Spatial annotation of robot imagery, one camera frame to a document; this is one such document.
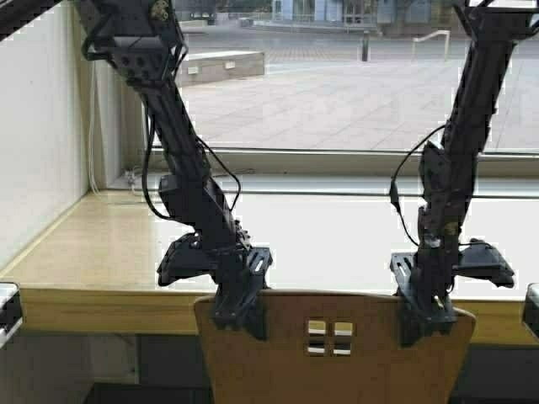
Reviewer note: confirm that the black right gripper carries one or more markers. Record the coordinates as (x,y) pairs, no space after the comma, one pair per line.
(423,279)

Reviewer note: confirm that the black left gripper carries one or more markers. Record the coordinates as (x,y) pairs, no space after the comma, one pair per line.
(240,276)

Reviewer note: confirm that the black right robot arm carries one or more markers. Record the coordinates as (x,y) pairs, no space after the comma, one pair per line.
(448,170)

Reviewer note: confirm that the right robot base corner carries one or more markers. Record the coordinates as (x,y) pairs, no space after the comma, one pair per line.
(530,310)

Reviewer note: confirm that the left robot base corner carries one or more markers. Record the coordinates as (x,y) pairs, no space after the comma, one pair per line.
(12,316)

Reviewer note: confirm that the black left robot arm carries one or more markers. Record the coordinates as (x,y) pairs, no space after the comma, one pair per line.
(143,42)

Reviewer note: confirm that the concrete bench outside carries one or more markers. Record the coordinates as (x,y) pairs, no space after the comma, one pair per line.
(216,66)

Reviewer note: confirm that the dark bollard outside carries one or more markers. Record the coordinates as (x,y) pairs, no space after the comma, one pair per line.
(365,49)

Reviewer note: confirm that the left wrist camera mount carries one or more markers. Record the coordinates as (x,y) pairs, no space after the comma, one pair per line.
(184,259)

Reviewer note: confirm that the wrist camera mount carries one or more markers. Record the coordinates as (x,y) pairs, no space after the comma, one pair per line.
(481,260)
(184,259)

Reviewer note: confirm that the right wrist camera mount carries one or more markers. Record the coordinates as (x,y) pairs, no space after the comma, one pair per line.
(481,260)

